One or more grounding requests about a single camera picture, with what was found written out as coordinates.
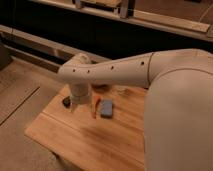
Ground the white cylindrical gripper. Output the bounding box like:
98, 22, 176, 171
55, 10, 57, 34
69, 84, 91, 112

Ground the dark ceramic bowl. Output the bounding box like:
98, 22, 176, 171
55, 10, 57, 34
92, 84, 110, 92

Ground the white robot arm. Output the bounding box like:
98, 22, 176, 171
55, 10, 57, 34
58, 49, 213, 171

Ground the black rectangular block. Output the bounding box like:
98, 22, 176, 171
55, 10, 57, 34
62, 97, 71, 108

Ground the orange red marker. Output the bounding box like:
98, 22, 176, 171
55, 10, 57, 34
92, 96, 101, 119

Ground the blue sponge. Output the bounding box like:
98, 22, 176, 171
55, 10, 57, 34
100, 99, 113, 118

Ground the metal window frame post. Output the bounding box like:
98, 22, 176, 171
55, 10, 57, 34
119, 0, 135, 19

